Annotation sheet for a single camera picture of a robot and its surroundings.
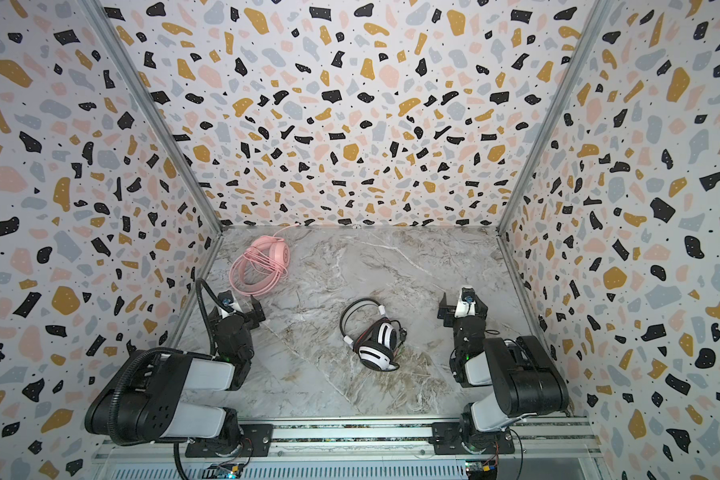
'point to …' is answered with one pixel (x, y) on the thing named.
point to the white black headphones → (376, 346)
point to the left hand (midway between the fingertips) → (233, 297)
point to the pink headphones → (262, 265)
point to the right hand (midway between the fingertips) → (459, 289)
